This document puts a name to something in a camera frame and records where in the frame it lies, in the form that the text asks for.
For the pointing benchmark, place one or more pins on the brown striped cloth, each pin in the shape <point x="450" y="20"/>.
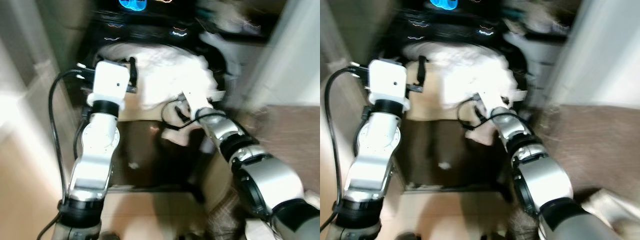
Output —
<point x="522" y="227"/>
<point x="225" y="220"/>

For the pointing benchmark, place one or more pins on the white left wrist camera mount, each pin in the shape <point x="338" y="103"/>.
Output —
<point x="387" y="82"/>
<point x="110" y="82"/>

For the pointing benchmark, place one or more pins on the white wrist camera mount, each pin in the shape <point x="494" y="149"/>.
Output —
<point x="110" y="82"/>
<point x="495" y="102"/>
<point x="197" y="102"/>
<point x="387" y="82"/>

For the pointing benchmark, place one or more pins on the black washing machine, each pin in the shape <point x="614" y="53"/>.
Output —
<point x="440" y="150"/>
<point x="150" y="150"/>

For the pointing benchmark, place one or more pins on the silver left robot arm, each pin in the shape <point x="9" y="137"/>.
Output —
<point x="377" y="145"/>
<point x="97" y="145"/>

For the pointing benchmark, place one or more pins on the white cloth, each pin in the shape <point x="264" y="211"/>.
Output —
<point x="470" y="70"/>
<point x="170" y="70"/>

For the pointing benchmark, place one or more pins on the grey robot left foot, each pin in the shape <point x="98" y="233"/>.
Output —
<point x="109" y="236"/>
<point x="406" y="236"/>

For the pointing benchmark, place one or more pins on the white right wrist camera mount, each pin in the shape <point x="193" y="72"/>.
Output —
<point x="495" y="102"/>
<point x="197" y="102"/>

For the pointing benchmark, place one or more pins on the beige towel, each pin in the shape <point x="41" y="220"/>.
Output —
<point x="425" y="107"/>
<point x="131" y="107"/>

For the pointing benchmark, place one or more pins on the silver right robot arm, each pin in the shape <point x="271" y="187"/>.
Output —
<point x="540" y="180"/>
<point x="265" y="180"/>

